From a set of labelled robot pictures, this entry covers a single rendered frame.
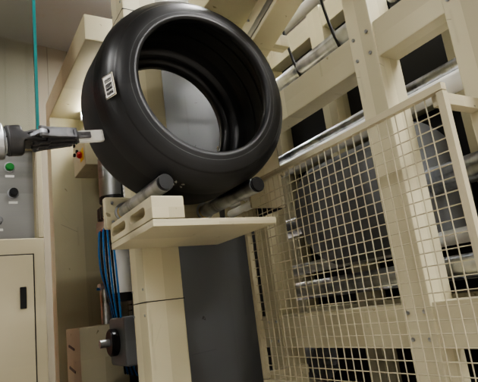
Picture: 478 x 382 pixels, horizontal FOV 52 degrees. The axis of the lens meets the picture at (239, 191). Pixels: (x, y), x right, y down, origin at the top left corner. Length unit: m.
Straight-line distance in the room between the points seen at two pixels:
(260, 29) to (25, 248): 1.13
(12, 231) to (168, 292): 0.65
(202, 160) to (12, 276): 0.87
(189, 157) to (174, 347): 0.63
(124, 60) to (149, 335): 0.81
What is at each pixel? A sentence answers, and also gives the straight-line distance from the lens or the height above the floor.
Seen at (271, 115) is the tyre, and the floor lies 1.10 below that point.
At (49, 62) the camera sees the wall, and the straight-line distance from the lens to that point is 6.00.
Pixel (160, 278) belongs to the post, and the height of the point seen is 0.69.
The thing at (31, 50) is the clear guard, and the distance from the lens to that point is 2.18.
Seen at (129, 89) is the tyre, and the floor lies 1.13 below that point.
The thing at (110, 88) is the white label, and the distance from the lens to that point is 1.28.
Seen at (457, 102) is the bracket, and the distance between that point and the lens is 1.25.
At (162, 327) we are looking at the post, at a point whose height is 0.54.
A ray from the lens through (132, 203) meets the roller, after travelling 1.42.
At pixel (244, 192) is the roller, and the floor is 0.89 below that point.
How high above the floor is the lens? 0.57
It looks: 13 degrees up
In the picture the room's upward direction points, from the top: 7 degrees counter-clockwise
